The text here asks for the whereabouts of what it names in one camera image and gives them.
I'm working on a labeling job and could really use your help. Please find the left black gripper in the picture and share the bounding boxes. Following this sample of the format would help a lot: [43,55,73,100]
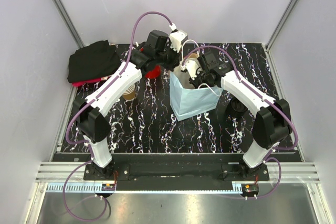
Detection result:
[155,42,182,72]

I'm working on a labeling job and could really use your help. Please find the light blue paper bag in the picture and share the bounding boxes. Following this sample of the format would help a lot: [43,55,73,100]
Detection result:
[169,66,223,121]

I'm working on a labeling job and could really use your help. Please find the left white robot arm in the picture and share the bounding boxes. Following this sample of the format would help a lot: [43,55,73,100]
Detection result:
[70,29,188,180]

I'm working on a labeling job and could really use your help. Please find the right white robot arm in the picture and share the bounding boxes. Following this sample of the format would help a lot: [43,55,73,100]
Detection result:
[181,52,292,180]

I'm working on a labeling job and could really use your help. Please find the red cup holder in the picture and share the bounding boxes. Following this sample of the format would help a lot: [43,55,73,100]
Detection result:
[145,65,161,79]

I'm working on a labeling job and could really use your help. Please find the stack of black cup lids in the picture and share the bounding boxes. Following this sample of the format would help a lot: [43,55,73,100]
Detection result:
[226,98,247,118]

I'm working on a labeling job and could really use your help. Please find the stack of brown paper cups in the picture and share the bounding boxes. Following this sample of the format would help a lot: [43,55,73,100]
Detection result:
[122,84,135,101]

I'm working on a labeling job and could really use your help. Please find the black marble pattern mat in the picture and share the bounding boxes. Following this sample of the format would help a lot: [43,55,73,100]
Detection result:
[52,42,296,154]

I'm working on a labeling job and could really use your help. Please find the black folded cloth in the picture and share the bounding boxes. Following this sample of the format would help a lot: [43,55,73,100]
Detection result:
[67,40,121,83]

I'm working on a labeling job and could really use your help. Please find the pink cloth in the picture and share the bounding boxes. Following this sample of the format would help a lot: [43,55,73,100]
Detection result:
[72,76,110,87]

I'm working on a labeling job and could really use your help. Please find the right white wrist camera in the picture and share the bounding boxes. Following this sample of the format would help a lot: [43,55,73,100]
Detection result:
[180,59,201,80]

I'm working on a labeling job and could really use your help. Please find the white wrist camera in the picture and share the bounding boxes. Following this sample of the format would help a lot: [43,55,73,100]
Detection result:
[169,23,188,52]
[180,59,201,80]

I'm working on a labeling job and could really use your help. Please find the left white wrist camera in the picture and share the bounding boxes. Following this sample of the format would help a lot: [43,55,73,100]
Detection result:
[169,23,188,52]

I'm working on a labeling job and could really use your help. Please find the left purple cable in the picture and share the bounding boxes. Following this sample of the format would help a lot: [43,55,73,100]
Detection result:
[61,11,176,221]

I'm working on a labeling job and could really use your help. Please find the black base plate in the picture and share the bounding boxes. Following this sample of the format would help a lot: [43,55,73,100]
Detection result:
[52,152,270,191]

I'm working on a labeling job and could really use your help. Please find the aluminium frame rail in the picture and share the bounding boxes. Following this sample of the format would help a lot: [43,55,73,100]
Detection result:
[25,161,334,223]

